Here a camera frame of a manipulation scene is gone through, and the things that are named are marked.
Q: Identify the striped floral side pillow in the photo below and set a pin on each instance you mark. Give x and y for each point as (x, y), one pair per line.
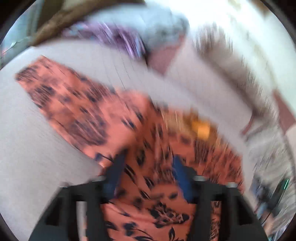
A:
(270, 152)

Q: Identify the striped floral bolster pillow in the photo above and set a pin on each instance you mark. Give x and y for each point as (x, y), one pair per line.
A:
(244, 64)

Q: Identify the brown garment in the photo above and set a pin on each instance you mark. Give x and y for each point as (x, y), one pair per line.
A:
(66, 17)

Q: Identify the purple satin garment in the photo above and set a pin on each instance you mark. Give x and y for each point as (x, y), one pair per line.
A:
(118, 37)

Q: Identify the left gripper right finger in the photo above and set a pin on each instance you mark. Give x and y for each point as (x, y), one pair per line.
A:
(237, 220)

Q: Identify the stained glass window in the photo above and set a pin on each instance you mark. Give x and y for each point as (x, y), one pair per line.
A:
(18, 36)

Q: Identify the pink quilted back cushion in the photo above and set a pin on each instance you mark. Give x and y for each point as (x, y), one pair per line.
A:
(184, 67)

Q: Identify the orange black floral blouse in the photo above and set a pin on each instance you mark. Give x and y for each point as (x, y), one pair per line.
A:
(101, 122)

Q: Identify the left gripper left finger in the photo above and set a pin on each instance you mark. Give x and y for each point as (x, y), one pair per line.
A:
(59, 219)

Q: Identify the pink quilted corner cushion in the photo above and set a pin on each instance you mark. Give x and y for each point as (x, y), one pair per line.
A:
(286, 118)

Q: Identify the grey blue garment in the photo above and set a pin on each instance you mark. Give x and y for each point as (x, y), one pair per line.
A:
(156, 26)

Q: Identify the pink quilted bed cover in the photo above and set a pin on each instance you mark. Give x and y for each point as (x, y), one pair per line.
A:
(35, 160)

